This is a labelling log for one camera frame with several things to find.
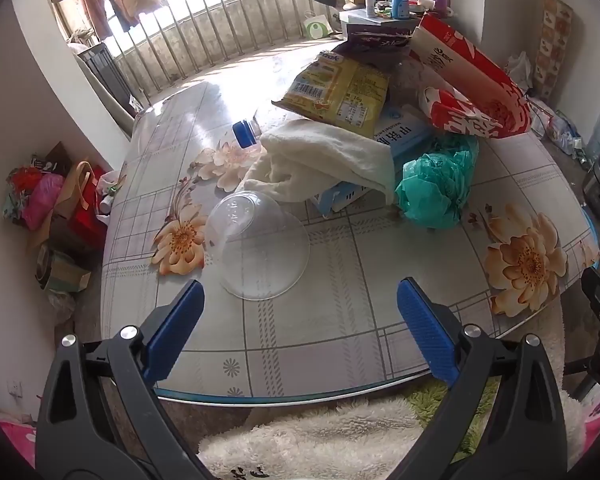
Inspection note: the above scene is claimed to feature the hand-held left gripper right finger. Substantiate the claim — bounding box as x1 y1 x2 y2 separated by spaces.
390 276 568 480

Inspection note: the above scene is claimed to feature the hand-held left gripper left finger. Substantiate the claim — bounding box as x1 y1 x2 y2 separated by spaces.
35 279 216 480

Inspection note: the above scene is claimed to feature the green fluffy cloth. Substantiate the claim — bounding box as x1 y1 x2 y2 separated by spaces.
404 374 502 462

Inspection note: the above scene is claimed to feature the clear plastic bowl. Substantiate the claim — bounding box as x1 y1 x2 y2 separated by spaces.
206 190 311 301

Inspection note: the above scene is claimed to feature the small cardboard box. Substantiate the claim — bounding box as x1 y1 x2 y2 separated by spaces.
39 250 92 294

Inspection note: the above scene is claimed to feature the green plastic bag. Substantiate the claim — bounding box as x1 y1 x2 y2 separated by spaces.
394 135 481 231

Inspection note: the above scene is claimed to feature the clear bag of packets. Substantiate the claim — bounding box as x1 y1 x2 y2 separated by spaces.
549 109 587 157

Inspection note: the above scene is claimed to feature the white fleece clothing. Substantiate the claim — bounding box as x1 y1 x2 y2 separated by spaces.
197 305 587 480

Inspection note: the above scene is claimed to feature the brown paper bag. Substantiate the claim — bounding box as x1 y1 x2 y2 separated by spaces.
54 160 97 222

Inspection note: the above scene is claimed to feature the pink plastic bag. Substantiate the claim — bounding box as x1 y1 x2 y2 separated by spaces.
22 172 64 231

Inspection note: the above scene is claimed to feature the pink cloth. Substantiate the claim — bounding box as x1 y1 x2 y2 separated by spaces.
0 411 39 467

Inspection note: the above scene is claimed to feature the blue white cardboard box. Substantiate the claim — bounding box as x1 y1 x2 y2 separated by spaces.
307 105 434 219

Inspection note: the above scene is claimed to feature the white towel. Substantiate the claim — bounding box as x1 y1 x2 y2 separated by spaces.
242 120 397 206

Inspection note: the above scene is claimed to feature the blue-capped plastic bottle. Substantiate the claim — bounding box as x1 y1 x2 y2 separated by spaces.
232 115 267 150

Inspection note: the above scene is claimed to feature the white plastic bag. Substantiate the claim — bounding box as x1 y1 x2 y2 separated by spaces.
504 51 534 92

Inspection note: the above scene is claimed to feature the tile-pattern rolled mat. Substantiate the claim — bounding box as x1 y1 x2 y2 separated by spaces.
532 0 574 101

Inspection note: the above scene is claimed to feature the red white paper bag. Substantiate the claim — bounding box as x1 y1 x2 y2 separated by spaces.
409 12 534 139

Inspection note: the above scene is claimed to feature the yellow snack packet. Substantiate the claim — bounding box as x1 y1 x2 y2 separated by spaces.
271 50 392 140

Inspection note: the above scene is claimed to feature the black slatted panel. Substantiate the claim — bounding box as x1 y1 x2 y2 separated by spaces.
77 44 137 112

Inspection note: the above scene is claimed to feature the purple foil packet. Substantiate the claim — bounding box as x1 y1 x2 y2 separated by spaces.
332 27 426 62

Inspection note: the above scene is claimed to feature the metal window railing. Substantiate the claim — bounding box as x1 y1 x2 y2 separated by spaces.
69 0 342 107

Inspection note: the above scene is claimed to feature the white paper bag green circle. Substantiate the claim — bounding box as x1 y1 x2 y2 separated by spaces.
302 12 332 41

